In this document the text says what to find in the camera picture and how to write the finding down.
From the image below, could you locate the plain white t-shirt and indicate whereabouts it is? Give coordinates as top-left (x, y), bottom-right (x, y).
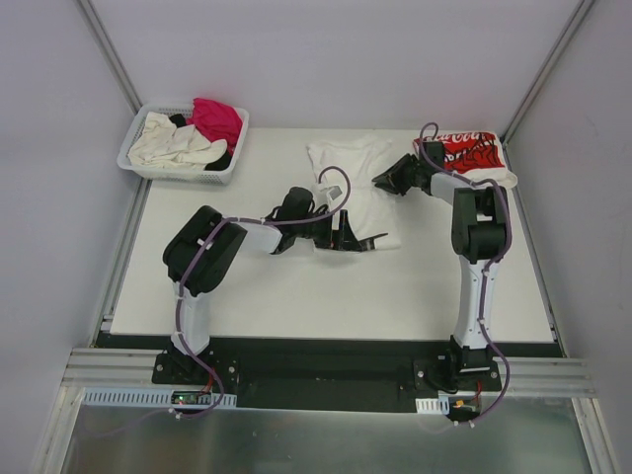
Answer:
top-left (307, 135), bottom-right (401, 250)

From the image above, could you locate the right white cable duct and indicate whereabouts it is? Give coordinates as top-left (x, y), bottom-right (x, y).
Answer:
top-left (415, 397), bottom-right (450, 416)

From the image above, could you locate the aluminium frame post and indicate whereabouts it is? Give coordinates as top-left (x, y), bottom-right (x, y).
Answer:
top-left (501, 0), bottom-right (597, 144)
top-left (74, 0), bottom-right (142, 113)

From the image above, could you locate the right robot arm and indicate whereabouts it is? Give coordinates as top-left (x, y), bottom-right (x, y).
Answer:
top-left (372, 141), bottom-right (513, 393)

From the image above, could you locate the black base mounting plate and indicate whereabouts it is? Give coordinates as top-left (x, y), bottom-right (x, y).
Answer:
top-left (152, 338), bottom-right (502, 413)

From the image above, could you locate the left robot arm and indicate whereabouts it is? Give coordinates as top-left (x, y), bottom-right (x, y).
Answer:
top-left (162, 187), bottom-right (381, 384)

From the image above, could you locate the Coca-Cola print t-shirt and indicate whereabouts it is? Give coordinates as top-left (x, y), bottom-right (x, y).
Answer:
top-left (424, 131), bottom-right (517, 190)

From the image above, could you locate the aluminium extrusion rail right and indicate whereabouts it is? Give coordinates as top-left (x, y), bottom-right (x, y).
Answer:
top-left (498, 357), bottom-right (596, 396)

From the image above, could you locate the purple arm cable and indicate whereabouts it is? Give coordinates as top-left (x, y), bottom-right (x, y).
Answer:
top-left (418, 121), bottom-right (513, 435)
top-left (172, 166), bottom-right (353, 421)

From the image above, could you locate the left white cable duct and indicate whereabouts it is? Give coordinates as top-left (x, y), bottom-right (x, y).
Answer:
top-left (83, 387), bottom-right (237, 410)

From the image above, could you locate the white cable duct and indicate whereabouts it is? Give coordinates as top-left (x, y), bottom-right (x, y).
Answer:
top-left (415, 397), bottom-right (450, 416)
top-left (83, 387), bottom-right (237, 410)

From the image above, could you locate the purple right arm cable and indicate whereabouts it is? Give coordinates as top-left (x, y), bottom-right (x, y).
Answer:
top-left (418, 121), bottom-right (513, 435)

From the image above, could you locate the cream shirt in basket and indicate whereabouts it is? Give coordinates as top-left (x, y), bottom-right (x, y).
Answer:
top-left (127, 112), bottom-right (228, 171)

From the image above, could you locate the aluminium extrusion rail left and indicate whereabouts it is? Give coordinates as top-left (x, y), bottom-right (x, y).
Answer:
top-left (62, 347), bottom-right (164, 387)

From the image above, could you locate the aluminium frame post right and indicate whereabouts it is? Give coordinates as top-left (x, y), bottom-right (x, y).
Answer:
top-left (501, 0), bottom-right (597, 144)

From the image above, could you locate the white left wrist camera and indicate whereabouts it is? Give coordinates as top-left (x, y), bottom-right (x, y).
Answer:
top-left (315, 184), bottom-right (345, 205)

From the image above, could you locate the white plastic laundry basket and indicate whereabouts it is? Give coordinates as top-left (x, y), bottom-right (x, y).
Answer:
top-left (117, 102), bottom-right (250, 185)

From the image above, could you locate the pink garment in basket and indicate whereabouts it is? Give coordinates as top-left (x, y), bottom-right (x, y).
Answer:
top-left (187, 98), bottom-right (243, 149)

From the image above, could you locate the aluminium extrusion rail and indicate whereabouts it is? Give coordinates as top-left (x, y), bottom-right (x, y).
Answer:
top-left (62, 347), bottom-right (164, 387)
top-left (498, 357), bottom-right (596, 396)

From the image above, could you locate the black garment in basket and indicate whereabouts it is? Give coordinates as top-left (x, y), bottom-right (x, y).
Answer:
top-left (169, 114), bottom-right (232, 171)

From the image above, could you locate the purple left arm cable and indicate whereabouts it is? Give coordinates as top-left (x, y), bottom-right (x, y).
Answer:
top-left (172, 166), bottom-right (353, 421)

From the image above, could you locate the aluminium frame post left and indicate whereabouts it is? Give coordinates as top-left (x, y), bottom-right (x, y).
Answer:
top-left (74, 0), bottom-right (142, 113)

